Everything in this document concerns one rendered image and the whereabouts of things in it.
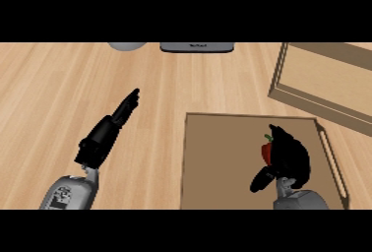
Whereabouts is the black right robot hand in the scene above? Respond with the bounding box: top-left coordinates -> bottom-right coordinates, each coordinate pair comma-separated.
247,123 -> 312,194

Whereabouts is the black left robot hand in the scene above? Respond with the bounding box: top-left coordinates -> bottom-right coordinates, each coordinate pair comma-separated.
72,88 -> 141,170

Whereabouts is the brown wooden tray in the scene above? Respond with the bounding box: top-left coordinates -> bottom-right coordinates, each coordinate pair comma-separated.
178,112 -> 351,211

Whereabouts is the cardboard box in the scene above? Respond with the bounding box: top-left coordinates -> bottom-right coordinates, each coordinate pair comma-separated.
267,42 -> 372,138

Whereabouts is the pale grey round object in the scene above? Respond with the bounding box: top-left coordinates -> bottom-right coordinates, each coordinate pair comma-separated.
106,42 -> 147,52

